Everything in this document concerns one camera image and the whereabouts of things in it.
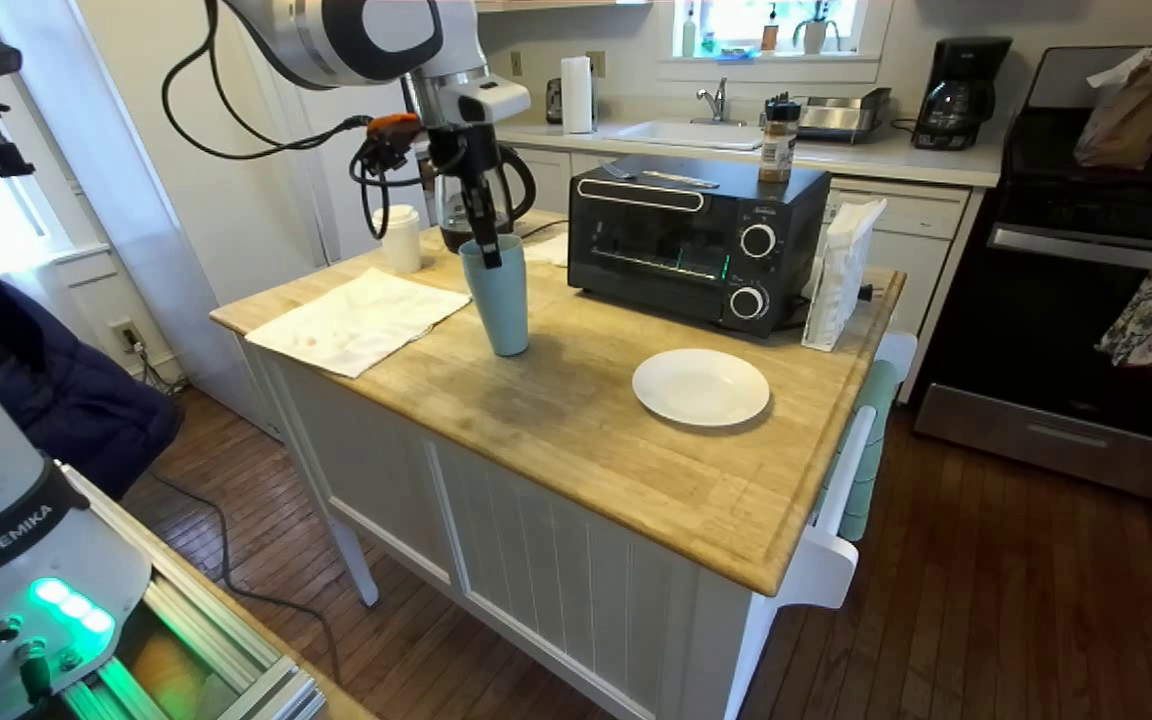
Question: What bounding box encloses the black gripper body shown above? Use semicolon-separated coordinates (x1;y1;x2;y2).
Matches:
421;117;508;187

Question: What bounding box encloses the glass electric kettle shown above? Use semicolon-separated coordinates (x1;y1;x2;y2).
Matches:
432;135;541;260

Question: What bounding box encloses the small white napkin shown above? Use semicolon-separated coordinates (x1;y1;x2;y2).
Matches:
520;228;574;269

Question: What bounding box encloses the white lidded paper cup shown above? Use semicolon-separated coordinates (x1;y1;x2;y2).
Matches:
376;202;426;279

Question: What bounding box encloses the white paper towel roll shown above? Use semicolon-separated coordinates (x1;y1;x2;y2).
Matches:
557;54;599;141

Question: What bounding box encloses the white stained cloth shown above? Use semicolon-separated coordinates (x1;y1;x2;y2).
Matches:
242;265;474;379

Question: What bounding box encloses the black toaster oven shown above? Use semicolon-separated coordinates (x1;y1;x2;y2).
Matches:
564;151;835;341

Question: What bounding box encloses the white kitchen sink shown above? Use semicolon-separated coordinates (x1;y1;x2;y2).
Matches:
596;117;773;155

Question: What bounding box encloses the chrome sink faucet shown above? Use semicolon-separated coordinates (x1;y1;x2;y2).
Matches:
691;73;741;129

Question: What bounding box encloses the white soap bottle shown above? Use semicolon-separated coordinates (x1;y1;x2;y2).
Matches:
677;0;708;59

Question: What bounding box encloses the white ceramic plate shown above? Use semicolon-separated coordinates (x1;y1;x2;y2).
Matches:
629;343;775;431

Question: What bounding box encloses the spice jar with black lid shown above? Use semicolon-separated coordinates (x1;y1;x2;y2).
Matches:
756;93;805;184

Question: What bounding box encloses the white framed kitchen window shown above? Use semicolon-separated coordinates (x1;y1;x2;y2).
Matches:
664;0;897;70

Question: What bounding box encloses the brown glass bottle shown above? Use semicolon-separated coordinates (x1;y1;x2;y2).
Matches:
756;0;785;59

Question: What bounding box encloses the white wooden-top kitchen island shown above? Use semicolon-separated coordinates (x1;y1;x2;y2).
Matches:
209;206;918;720

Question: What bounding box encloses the white paper bag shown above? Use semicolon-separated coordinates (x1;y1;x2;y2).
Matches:
799;196;891;357

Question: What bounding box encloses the grey dish rack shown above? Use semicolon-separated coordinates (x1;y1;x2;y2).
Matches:
794;85;901;147

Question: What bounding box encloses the green plant in jar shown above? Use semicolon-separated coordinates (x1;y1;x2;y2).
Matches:
793;0;835;59

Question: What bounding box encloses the teal hanging towel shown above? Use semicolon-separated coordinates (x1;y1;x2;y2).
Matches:
838;352;905;546

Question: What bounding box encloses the dark blue jacket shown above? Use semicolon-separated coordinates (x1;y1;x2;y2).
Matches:
0;241;187;499

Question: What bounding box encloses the black coffee maker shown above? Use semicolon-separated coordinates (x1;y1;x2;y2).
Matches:
907;34;1017;155

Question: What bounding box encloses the black kitchen stove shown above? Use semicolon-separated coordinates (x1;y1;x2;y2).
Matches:
913;40;1152;525

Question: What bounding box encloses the brown paper bag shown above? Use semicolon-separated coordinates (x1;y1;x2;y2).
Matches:
1073;35;1152;177

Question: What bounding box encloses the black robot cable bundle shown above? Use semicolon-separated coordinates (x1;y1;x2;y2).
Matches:
156;0;426;193

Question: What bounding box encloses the white wall outlet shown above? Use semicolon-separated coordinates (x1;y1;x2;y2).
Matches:
105;311;153;363

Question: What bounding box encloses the black floor cable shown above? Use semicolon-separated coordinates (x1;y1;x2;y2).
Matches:
144;468;354;661

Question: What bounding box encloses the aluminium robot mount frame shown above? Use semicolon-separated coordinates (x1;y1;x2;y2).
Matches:
53;457;378;720

